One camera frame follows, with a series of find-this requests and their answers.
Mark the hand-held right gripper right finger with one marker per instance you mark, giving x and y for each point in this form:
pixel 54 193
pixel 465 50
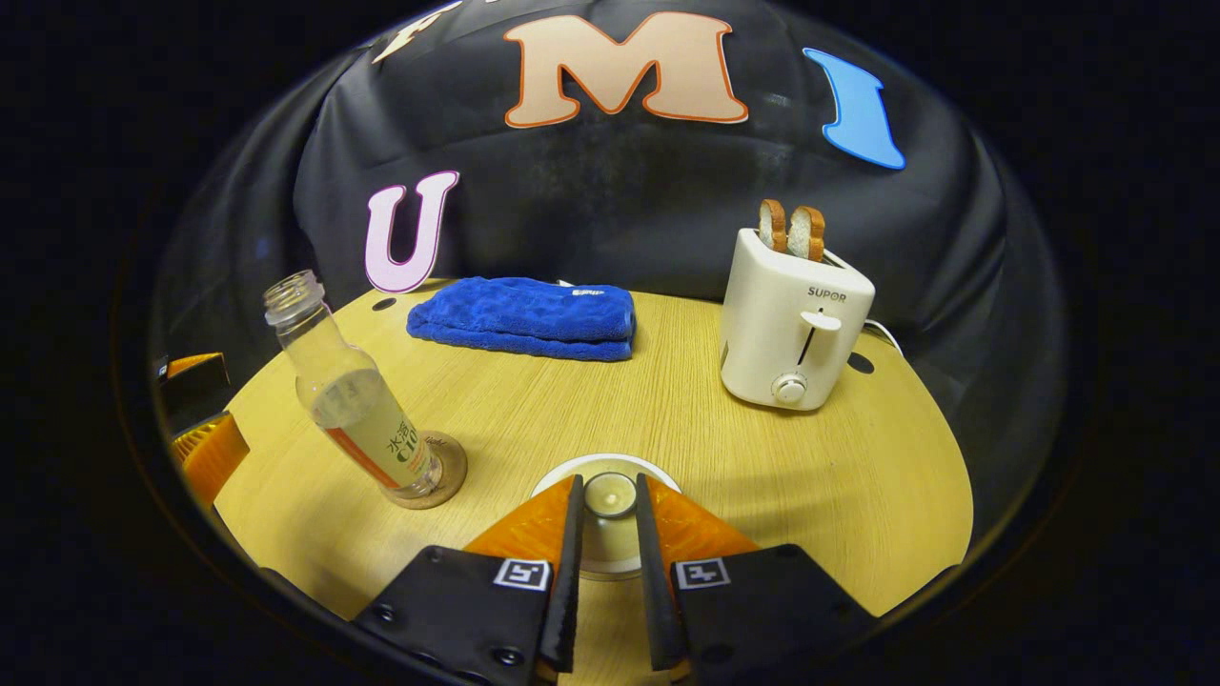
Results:
pixel 653 591

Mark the blue folded towel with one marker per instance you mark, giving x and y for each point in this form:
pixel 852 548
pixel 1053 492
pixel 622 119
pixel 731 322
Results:
pixel 524 314

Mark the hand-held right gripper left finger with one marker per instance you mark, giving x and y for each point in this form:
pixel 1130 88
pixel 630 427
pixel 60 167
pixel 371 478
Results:
pixel 570 581

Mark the white toaster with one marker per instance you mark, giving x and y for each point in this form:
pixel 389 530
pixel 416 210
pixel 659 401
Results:
pixel 782 324

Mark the black backdrop cloth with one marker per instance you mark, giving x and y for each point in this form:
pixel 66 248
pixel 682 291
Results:
pixel 620 191

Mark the round cork coaster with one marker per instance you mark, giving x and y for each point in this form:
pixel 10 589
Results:
pixel 450 472

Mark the white ceramic teacup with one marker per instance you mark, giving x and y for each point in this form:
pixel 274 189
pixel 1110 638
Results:
pixel 555 474

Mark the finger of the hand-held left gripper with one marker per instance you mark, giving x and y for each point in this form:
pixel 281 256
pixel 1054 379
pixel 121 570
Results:
pixel 214 457
pixel 195 395

